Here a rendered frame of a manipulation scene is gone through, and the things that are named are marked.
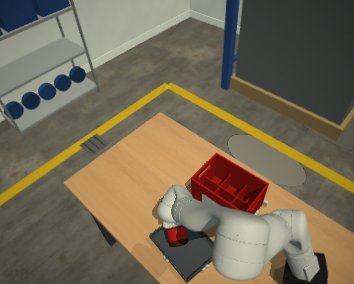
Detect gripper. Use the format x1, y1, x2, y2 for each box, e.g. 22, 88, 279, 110
163, 222, 181, 229

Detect red divided crate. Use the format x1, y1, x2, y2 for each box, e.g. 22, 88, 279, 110
191, 153, 265, 214

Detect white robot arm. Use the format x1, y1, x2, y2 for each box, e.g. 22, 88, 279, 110
157, 185, 320, 282

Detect dark brown bottle with red label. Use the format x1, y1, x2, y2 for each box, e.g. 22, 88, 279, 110
166, 225, 188, 247

